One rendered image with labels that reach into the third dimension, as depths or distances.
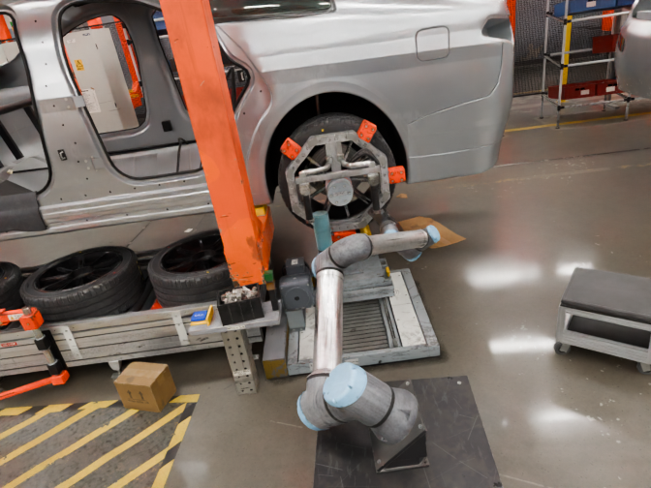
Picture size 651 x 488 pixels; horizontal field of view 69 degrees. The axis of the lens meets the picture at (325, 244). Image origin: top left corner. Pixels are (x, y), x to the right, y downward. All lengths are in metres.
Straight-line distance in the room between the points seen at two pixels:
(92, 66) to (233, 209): 4.96
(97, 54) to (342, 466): 6.01
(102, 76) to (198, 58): 4.89
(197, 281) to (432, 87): 1.62
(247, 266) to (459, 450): 1.24
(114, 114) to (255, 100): 4.49
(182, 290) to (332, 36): 1.55
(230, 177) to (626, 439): 1.96
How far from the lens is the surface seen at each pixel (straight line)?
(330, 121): 2.56
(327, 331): 1.83
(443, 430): 1.86
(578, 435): 2.33
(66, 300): 2.97
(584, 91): 6.79
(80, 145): 2.94
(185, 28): 2.10
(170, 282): 2.72
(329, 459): 1.80
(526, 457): 2.21
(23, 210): 3.21
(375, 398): 1.60
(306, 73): 2.58
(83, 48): 6.99
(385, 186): 2.59
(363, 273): 2.92
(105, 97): 6.98
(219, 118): 2.12
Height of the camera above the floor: 1.68
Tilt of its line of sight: 26 degrees down
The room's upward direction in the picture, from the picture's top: 9 degrees counter-clockwise
